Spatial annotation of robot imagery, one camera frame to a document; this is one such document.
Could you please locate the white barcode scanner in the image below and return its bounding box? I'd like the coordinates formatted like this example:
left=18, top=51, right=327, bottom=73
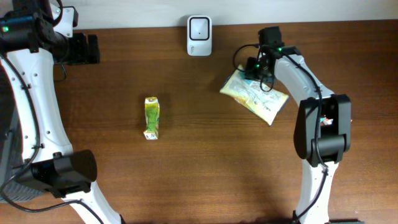
left=187, top=15, right=213, bottom=57

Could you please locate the black right camera cable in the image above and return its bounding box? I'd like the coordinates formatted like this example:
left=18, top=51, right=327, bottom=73
left=232, top=43, right=276, bottom=93

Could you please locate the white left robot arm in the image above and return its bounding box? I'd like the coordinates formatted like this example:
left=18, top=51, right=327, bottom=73
left=1, top=1, right=124, bottom=223

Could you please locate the orange tissue pack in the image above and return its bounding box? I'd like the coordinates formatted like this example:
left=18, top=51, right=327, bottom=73
left=320, top=115, right=333, bottom=126

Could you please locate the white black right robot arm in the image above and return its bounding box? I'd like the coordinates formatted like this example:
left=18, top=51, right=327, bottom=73
left=244, top=26, right=352, bottom=223

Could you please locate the yellow snack bag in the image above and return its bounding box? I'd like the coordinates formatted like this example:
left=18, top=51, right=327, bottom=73
left=220, top=69, right=289, bottom=126

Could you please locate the green yellow juice carton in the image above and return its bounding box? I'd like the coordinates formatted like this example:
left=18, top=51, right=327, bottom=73
left=144, top=96, right=160, bottom=140

